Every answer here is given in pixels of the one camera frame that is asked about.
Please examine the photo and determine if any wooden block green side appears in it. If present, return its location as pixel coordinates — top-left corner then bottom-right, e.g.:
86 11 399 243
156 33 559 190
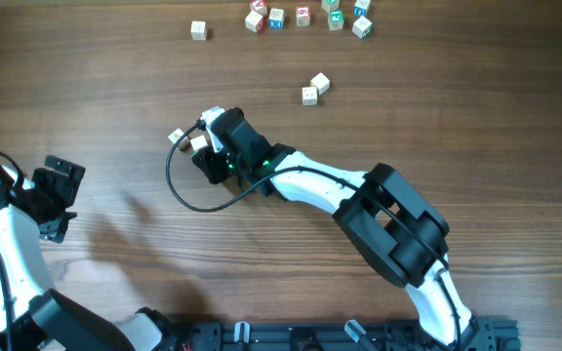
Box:
168 129 190 151

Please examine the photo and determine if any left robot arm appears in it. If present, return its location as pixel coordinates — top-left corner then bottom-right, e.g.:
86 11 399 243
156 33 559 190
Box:
0 151 163 351

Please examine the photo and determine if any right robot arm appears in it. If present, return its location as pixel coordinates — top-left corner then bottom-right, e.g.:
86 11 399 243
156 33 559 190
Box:
193 107 473 350

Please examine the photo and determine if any plain wooden block centre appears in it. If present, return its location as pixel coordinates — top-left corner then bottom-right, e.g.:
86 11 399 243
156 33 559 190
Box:
190 135 209 152

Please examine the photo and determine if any plain wooden block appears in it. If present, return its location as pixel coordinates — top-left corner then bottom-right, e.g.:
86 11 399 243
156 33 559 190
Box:
190 20 208 41
190 135 209 152

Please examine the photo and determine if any wooden block lower middle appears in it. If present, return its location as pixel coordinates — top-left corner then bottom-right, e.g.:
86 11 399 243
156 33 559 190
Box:
301 86 318 106

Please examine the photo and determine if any wooden block tilted middle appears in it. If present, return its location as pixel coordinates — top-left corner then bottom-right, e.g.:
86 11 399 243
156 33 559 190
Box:
310 72 331 95

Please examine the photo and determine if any wooden block tilted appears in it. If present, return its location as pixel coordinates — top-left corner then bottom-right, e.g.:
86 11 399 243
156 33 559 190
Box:
352 16 373 38
310 72 331 95

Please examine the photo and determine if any wooden block red side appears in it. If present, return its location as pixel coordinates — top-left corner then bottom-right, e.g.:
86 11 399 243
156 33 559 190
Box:
245 11 264 33

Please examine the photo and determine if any plain wooden block far left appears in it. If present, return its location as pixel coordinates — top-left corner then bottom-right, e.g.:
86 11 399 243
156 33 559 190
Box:
190 20 208 41

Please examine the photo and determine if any blue X letter block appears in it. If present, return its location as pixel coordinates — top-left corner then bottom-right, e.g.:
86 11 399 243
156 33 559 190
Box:
268 8 285 29

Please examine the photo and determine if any red letter block top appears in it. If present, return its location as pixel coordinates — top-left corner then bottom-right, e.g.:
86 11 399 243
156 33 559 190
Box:
249 0 267 17

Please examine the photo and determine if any red number nine block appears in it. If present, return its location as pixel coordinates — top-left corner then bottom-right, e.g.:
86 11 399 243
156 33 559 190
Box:
296 6 311 26

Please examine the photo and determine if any green F letter block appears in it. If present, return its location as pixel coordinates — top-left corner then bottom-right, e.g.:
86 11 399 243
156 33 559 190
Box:
328 10 344 30

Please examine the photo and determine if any green A letter block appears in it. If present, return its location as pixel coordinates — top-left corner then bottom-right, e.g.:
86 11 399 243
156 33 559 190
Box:
322 0 340 13

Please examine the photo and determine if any wooden block tilted right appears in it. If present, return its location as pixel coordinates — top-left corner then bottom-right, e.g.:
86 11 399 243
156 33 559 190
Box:
352 16 373 38

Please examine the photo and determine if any blue D letter block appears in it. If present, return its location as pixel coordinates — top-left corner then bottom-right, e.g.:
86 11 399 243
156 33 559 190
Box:
353 0 371 17

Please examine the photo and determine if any right camera cable black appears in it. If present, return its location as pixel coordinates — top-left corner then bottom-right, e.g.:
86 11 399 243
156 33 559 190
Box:
165 120 462 351

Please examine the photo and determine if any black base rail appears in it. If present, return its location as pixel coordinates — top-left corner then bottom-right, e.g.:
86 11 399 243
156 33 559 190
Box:
169 318 522 351

